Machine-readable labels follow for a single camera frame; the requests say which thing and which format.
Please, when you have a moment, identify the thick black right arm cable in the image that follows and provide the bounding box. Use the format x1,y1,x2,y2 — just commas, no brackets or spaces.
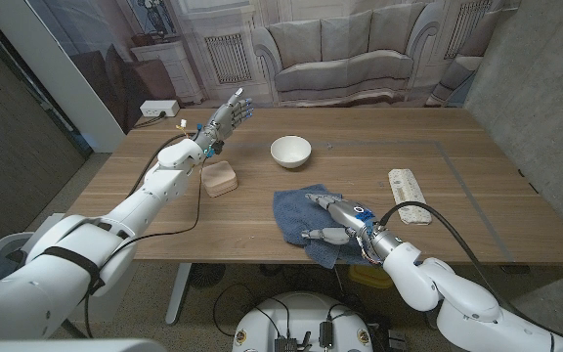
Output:
377,200,563,342

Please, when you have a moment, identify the printed living room backdrop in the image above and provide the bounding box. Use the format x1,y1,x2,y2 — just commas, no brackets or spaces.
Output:
25,0,522,133

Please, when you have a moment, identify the black round floor fan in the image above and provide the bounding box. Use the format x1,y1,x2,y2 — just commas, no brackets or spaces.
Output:
188,263,227,289

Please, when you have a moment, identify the white ceramic bowl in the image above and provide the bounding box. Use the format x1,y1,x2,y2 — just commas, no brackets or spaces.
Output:
270,135,313,170

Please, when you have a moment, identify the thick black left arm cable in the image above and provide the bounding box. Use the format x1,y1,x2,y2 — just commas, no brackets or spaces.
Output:
125,131,199,198

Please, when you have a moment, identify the black power adapter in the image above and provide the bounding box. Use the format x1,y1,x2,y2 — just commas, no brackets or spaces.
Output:
319,321,334,349

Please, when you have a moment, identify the yellow floor object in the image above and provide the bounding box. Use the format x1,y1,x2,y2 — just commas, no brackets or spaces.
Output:
348,263,403,289

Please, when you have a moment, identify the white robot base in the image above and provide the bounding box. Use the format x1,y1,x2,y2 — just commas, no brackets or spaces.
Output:
232,291,374,352

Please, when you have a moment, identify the blue terry towel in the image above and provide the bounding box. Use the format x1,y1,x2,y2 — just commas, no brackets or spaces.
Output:
272,183,385,270

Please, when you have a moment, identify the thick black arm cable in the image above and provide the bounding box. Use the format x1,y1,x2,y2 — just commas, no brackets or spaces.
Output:
125,131,199,198
377,200,563,342

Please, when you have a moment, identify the white table leg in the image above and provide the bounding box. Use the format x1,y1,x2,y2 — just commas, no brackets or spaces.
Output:
164,262,194,327

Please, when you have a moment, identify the white power strip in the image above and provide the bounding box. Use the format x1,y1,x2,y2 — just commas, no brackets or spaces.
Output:
139,99,181,118

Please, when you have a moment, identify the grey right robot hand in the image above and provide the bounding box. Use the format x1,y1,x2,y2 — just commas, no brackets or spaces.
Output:
301,193,405,266

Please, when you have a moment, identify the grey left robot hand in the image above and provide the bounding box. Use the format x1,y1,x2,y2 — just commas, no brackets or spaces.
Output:
194,87,255,158

